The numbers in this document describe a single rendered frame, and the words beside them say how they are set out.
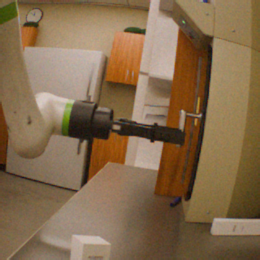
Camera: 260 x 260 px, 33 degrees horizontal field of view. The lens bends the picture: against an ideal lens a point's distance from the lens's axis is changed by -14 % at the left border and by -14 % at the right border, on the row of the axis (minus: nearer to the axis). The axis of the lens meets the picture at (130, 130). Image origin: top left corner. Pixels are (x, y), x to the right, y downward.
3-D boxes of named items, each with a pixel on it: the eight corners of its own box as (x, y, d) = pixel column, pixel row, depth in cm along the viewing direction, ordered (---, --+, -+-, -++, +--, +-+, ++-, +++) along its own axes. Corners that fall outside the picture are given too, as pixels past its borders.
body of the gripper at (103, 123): (95, 106, 116) (135, 113, 116) (100, 106, 125) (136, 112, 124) (90, 138, 117) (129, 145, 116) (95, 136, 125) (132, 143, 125)
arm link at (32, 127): (25, 10, 102) (-9, 26, 104) (8, 21, 92) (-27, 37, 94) (60, 140, 116) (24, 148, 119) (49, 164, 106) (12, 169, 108)
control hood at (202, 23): (204, 50, 145) (205, 23, 144) (214, 36, 112) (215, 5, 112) (169, 43, 145) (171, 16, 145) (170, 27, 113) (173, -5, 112)
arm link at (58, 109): (32, 84, 124) (29, 120, 129) (17, 101, 113) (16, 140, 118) (79, 89, 123) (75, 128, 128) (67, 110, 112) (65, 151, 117)
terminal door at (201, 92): (184, 184, 146) (203, 56, 144) (188, 202, 115) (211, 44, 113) (181, 184, 146) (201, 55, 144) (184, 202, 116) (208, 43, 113)
